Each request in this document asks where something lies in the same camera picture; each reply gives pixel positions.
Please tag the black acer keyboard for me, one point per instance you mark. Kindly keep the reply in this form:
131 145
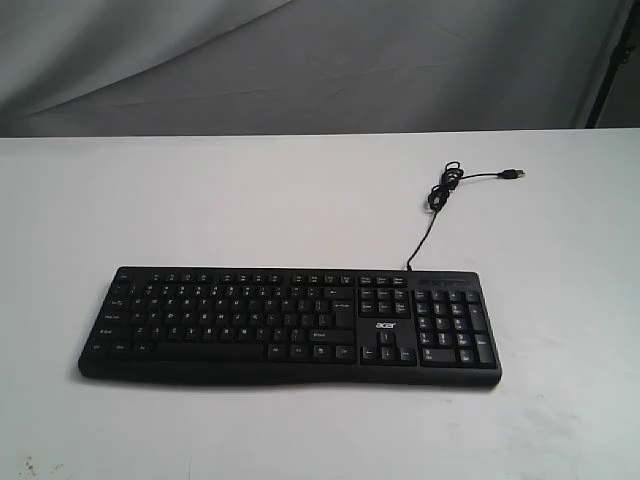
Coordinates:
262 326

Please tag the grey backdrop cloth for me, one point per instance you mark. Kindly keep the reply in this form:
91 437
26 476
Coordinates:
168 68

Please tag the black tripod stand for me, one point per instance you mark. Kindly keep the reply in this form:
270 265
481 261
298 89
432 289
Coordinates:
619 56

